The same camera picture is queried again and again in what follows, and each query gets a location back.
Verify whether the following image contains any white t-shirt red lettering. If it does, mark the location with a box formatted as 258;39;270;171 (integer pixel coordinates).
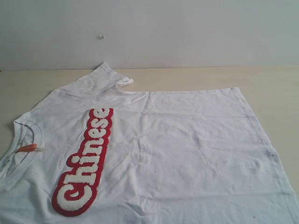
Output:
0;63;299;224

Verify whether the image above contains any orange size tag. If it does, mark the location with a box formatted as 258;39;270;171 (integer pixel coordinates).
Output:
15;144;45;153

